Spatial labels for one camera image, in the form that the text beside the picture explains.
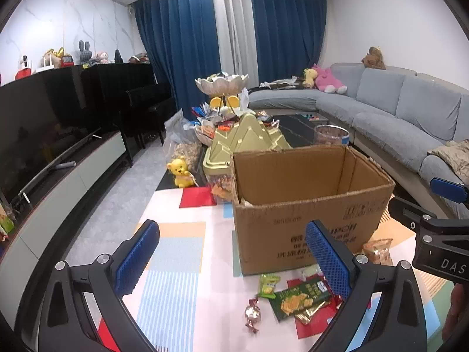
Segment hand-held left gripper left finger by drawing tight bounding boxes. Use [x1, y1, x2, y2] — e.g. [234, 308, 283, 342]
[15, 219, 161, 352]

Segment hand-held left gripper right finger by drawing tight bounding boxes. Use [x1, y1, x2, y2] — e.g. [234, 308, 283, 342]
[305, 220, 427, 352]

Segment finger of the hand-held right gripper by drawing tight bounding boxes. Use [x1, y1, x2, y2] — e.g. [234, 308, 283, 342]
[388, 192, 437, 234]
[429, 177, 469, 204]

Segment gold foil snack packet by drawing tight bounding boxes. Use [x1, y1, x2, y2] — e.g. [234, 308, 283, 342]
[293, 298, 339, 325]

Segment brown cardboard box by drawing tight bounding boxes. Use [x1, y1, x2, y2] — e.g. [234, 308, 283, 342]
[232, 145, 396, 277]

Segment person's right hand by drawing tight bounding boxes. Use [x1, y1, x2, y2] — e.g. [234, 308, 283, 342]
[445, 283, 469, 352]

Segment beige blanket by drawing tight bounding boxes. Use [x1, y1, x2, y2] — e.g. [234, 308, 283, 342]
[427, 140, 469, 186]

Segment orange snack bag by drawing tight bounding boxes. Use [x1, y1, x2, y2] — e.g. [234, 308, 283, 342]
[363, 238, 394, 267]

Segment dark green cracker packet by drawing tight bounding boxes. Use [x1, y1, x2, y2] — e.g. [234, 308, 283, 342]
[269, 278, 332, 322]

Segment colourful play mat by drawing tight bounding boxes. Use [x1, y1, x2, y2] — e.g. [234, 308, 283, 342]
[121, 186, 456, 352]

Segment small green snack packet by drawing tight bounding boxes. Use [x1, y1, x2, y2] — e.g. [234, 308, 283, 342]
[258, 273, 278, 300]

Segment red foil wrapped candy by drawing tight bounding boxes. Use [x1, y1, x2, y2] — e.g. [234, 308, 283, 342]
[243, 298, 263, 335]

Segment yellow bear toy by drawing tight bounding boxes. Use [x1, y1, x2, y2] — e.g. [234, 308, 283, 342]
[166, 156, 196, 190]

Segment grey television cabinet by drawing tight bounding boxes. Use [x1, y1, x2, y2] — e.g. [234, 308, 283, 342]
[0, 130, 133, 325]

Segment clear round cookie jar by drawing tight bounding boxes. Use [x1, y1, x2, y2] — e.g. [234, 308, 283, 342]
[313, 125, 351, 148]

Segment grey corner sofa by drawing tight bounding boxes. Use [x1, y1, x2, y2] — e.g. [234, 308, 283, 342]
[247, 62, 469, 221]

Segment clear bag of nuts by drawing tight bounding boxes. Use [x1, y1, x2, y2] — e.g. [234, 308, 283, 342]
[161, 117, 204, 171]

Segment dark marble coffee table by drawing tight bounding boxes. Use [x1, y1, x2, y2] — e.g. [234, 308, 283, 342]
[252, 108, 357, 148]

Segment black piano bench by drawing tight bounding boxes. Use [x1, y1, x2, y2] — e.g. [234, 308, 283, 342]
[145, 97, 177, 147]

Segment pile of snack packets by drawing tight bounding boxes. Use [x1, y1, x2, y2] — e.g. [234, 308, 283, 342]
[191, 103, 283, 145]

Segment brown teddy bear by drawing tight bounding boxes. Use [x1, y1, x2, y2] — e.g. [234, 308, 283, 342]
[361, 46, 388, 70]

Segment pink plush toy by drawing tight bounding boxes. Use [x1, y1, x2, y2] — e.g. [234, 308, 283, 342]
[313, 64, 348, 94]

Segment black television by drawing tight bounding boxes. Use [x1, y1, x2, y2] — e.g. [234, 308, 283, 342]
[0, 64, 104, 207]

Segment yellow plush toy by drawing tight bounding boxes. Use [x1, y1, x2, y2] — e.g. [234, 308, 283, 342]
[302, 67, 318, 89]

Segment black upright piano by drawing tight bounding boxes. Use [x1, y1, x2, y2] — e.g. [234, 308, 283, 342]
[81, 62, 177, 168]

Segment scattered papers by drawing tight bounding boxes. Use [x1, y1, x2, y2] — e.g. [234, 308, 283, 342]
[258, 75, 307, 91]

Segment shell shaped tiered bowl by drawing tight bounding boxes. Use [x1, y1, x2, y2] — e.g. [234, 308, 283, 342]
[194, 72, 251, 118]

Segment grey rabbit plush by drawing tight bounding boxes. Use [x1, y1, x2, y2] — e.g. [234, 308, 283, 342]
[77, 39, 93, 67]

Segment gold and brown toy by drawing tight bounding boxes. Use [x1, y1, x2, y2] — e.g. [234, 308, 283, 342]
[43, 47, 74, 70]

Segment blue curtain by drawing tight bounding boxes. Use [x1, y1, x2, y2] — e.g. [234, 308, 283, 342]
[131, 0, 222, 110]
[249, 0, 328, 86]

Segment grey sheer curtain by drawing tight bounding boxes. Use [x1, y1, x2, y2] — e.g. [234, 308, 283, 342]
[211, 0, 259, 82]

